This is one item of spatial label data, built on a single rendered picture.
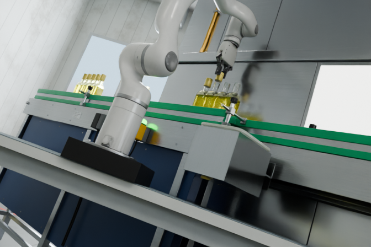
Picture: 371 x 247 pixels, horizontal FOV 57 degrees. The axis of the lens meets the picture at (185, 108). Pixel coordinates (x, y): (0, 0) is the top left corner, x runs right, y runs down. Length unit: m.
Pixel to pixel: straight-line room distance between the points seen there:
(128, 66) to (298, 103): 0.74
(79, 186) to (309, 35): 1.21
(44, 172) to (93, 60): 4.05
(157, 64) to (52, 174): 0.50
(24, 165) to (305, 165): 0.93
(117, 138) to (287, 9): 1.15
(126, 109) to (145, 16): 4.23
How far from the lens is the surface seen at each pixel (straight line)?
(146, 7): 5.41
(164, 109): 1.60
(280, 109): 1.57
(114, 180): 1.08
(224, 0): 1.63
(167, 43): 1.21
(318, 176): 1.21
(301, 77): 1.60
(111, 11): 5.51
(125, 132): 1.15
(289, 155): 1.27
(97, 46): 5.26
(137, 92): 1.18
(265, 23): 1.91
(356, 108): 1.46
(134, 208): 1.11
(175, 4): 1.32
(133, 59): 1.25
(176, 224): 1.09
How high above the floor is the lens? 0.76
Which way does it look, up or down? 14 degrees up
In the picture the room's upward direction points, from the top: 20 degrees clockwise
